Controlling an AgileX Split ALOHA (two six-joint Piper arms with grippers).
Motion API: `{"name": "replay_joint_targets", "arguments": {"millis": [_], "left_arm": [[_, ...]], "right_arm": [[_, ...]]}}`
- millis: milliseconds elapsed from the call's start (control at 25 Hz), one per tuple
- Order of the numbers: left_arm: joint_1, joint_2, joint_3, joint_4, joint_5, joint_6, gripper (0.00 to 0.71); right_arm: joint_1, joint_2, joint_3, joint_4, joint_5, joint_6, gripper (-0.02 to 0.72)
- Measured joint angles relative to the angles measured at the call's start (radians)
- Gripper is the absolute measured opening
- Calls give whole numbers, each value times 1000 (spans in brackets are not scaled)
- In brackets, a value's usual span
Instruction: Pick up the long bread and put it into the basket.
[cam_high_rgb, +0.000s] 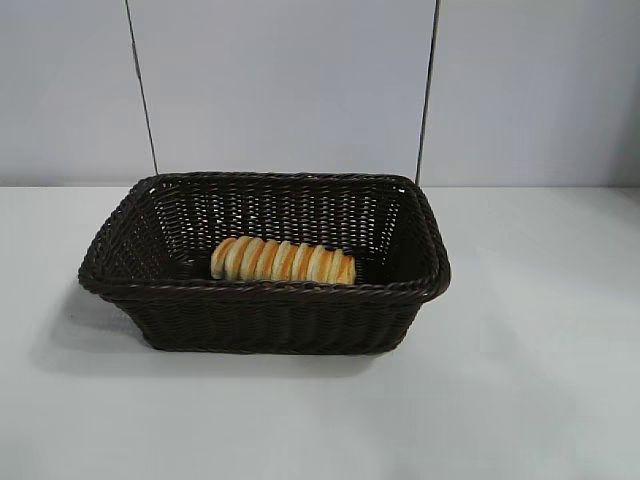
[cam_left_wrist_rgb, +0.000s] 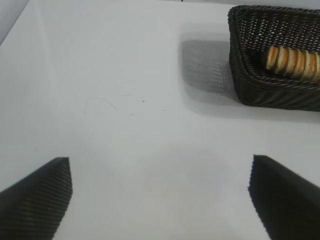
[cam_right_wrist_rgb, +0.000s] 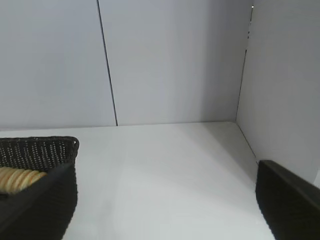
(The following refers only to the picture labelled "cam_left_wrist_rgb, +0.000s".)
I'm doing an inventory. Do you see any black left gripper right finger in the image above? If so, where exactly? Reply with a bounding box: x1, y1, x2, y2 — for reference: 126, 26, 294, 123
247, 154, 320, 240

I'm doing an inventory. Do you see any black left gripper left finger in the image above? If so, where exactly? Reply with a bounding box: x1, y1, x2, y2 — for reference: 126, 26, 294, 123
0, 156, 74, 240

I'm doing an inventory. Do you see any long striped bread roll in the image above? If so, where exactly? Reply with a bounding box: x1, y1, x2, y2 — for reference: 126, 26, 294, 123
265, 45, 320, 82

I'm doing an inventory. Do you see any dark brown wicker basket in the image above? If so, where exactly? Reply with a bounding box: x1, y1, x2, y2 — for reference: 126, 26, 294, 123
227, 4, 320, 113

